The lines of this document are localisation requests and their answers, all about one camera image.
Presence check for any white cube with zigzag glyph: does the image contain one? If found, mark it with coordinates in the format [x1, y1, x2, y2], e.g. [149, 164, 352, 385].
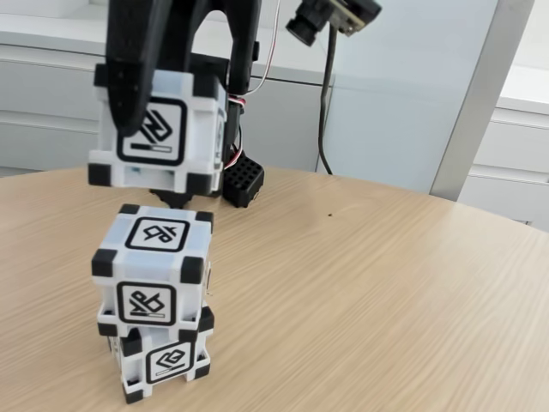
[87, 64, 228, 193]

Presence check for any white cube with looped glyph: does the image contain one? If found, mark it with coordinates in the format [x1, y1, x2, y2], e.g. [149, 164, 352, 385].
[90, 203, 214, 338]

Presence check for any white cube with angular glyph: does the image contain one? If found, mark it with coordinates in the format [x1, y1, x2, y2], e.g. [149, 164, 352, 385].
[109, 306, 214, 394]

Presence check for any small white drawer cabinet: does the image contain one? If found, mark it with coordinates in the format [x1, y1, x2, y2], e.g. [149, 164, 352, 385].
[461, 64, 549, 235]

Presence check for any thin white arm wire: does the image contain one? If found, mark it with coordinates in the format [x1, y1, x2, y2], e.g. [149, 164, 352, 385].
[246, 0, 283, 94]

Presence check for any camera module on black mount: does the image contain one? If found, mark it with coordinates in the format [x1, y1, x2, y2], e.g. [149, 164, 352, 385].
[285, 0, 383, 47]

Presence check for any black camera cable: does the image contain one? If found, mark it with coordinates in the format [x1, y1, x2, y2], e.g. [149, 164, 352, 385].
[317, 23, 338, 175]

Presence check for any grey metal post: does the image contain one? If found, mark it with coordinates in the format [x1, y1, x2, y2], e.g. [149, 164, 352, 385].
[430, 0, 535, 203]

